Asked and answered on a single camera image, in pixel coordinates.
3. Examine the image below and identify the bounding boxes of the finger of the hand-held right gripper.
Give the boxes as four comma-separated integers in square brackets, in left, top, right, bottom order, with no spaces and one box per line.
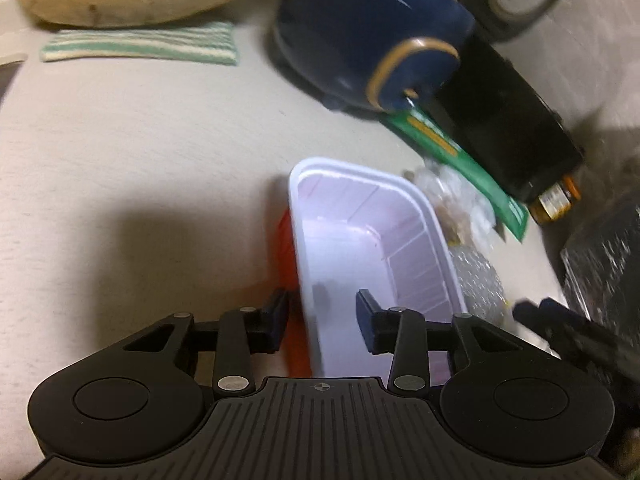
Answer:
[513,297,640,382]

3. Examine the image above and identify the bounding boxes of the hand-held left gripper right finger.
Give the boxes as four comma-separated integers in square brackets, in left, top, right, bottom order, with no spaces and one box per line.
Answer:
[355,288,523,396]

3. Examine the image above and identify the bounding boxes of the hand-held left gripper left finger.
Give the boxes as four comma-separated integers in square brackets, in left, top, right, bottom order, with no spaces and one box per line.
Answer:
[122,287,291,397]

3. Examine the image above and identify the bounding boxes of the white plastic tray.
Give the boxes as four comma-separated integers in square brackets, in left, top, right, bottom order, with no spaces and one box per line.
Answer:
[272,156,471,379]

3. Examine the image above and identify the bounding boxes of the black plastic bag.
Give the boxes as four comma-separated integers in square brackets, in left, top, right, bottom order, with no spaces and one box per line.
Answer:
[560,195,640,332]

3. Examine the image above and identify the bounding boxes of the clear plastic bag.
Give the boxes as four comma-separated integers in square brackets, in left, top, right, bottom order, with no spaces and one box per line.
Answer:
[402,165,502,252]

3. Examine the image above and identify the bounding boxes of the green snack bag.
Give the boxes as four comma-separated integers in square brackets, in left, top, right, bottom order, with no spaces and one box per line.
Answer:
[382,100,530,244]

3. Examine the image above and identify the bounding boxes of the silver scouring pad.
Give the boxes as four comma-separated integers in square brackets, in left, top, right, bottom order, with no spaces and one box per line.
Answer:
[449,245,512,324]

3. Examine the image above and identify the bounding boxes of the glass pickle jar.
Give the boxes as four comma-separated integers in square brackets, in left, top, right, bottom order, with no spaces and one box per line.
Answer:
[528,175,582,225]

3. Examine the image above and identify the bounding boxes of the black countertop appliance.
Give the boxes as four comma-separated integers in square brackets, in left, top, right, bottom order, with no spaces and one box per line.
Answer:
[430,35,586,204]

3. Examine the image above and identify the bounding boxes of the dark blue rice cooker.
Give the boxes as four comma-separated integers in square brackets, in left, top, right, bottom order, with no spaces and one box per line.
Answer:
[272,0,476,114]

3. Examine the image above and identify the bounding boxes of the green striped dish cloth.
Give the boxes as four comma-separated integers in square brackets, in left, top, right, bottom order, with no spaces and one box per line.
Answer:
[40,21,240,67]

